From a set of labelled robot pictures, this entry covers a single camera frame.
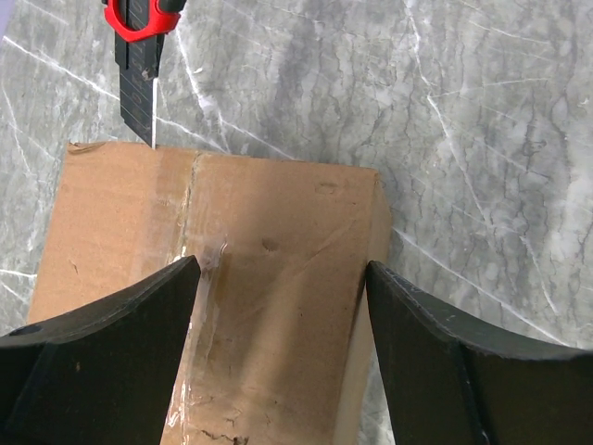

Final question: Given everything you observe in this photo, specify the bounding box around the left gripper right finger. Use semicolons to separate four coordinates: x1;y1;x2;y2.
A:
365;261;592;444

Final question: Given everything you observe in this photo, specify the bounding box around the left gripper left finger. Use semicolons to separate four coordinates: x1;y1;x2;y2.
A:
1;256;200;444

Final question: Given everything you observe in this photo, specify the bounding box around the brown cardboard express box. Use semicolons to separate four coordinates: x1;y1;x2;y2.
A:
29;142;392;444

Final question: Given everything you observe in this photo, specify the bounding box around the red black utility knife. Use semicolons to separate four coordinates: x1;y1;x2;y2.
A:
103;0;186;148

